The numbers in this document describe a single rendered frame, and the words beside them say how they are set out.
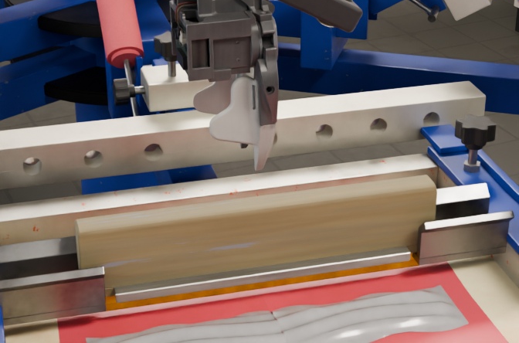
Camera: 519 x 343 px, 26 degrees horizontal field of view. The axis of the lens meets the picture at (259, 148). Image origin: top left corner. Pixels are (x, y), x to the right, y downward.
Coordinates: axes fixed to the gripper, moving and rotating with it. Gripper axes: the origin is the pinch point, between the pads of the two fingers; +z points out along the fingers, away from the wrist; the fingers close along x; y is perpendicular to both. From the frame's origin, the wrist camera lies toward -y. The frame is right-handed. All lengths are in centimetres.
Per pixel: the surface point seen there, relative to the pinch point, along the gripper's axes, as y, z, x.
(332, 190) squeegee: -7.6, 6.1, -0.1
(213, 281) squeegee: 5.3, 12.6, 2.5
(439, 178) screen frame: -25.8, 14.3, -14.2
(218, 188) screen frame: 0.1, 12.8, -16.6
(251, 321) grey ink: 2.3, 16.2, 5.0
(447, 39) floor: -162, 110, -296
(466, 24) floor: -177, 110, -310
